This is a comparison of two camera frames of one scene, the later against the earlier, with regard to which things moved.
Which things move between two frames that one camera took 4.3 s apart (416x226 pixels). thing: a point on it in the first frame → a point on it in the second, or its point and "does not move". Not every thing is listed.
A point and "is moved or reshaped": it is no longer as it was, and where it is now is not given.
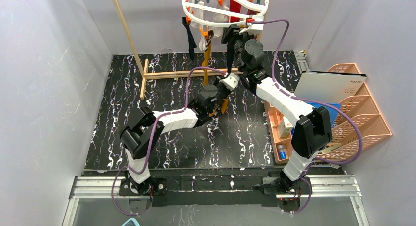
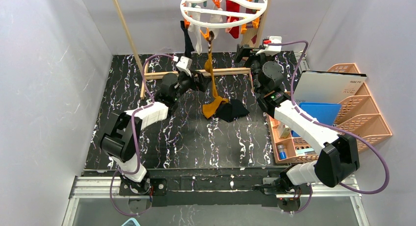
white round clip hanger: x=223 y=8 does not move
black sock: x=230 y=51 → x=227 y=112
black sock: x=192 y=43 is moved or reshaped
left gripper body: x=221 y=96 → x=195 y=80
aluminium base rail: x=328 y=186 does not move
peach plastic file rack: x=366 y=110 does not move
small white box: x=284 y=128 does not move
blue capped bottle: x=282 y=154 does not move
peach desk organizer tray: x=273 y=116 does not move
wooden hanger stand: x=146 y=74 does not move
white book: x=331 y=87 does not move
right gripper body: x=234 y=34 → x=246 y=55
